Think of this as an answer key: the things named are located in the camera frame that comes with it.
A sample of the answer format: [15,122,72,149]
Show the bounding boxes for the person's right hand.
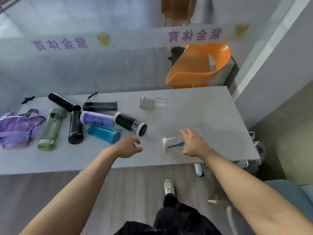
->
[180,128,212,158]

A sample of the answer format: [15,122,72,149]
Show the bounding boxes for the person's left hand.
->
[105,137,144,159]

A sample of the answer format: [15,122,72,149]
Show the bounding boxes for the black bottle white band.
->
[113,112,148,137]

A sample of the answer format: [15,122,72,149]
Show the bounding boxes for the teal blue bottle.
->
[87,124,121,145]

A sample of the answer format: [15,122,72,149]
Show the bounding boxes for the white bottle teal straw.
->
[162,136,187,154]

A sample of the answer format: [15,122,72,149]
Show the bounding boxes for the white purple bottle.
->
[80,111,115,128]

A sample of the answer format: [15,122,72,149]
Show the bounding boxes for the dark bottle with strap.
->
[82,92,118,112]

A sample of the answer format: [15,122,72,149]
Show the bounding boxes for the grey lid clear bottle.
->
[140,96,167,109]

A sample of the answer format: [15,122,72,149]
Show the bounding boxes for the dark smoky bottle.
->
[68,110,84,145]

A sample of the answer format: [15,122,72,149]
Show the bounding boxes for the green transparent bottle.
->
[37,107,68,152]

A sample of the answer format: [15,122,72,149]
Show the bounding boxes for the slim black thermos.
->
[48,92,82,113]

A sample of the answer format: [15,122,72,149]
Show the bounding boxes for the purple transparent kids bottle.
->
[0,109,46,149]

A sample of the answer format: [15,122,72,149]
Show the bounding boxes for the person's left forearm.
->
[19,147,115,235]

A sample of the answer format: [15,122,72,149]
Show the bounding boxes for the person's right forearm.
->
[201,148,313,235]

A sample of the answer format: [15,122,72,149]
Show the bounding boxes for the person's white shoe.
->
[164,179,176,196]

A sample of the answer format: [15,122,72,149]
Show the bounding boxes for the person's black clothing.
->
[113,193,222,235]

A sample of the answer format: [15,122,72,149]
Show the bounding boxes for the white table leg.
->
[194,163,205,177]

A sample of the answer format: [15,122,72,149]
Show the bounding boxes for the grey table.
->
[0,86,261,176]

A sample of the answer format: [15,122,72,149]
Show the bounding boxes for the white bags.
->
[232,131,266,169]

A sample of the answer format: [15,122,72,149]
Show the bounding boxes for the orange plastic chair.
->
[166,43,231,90]

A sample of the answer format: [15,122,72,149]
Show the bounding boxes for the frosted glass banner strip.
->
[0,22,252,56]

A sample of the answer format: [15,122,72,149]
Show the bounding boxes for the brown wooden chair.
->
[160,0,198,28]

